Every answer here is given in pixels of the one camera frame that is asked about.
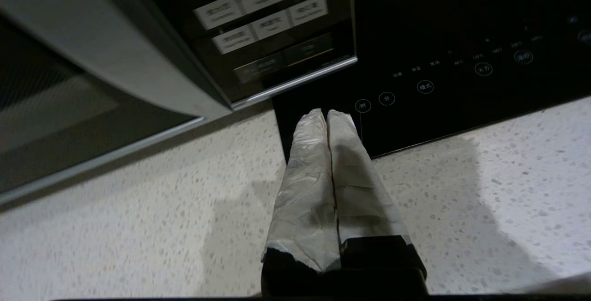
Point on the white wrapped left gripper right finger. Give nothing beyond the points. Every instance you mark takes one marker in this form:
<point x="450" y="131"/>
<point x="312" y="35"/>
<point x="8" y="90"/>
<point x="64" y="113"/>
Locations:
<point x="360" y="190"/>

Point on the black glass microwave door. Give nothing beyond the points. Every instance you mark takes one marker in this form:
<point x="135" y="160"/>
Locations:
<point x="69" y="84"/>

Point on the black induction cooktop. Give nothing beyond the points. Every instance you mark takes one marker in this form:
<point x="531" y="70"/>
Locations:
<point x="461" y="38"/>

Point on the silver Panasonic microwave oven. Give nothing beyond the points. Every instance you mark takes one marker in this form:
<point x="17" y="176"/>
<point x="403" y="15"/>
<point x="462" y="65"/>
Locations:
<point x="277" y="15"/>

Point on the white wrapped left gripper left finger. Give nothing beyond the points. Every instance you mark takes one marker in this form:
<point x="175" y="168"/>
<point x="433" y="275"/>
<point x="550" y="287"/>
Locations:
<point x="304" y="190"/>

